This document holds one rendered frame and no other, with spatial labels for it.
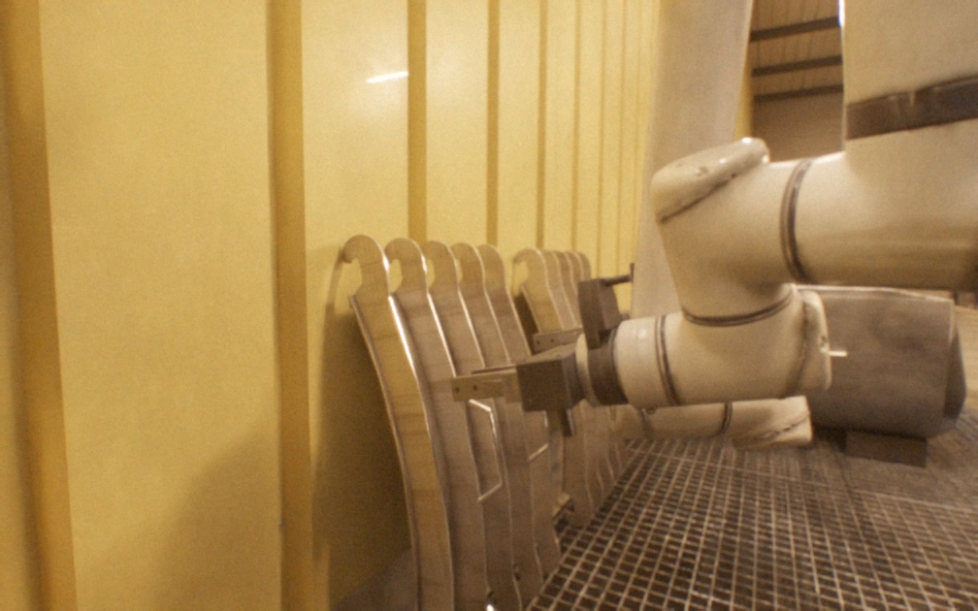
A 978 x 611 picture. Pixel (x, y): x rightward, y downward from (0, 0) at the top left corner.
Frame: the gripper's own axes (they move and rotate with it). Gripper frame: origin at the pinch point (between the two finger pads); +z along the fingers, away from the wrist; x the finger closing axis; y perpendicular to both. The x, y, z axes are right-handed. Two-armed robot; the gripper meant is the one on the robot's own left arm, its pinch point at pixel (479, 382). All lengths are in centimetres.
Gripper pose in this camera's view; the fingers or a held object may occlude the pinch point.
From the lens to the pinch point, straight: 58.2
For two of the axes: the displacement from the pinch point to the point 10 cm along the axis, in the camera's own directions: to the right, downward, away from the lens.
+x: 4.8, -0.7, 8.7
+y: 1.9, 9.8, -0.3
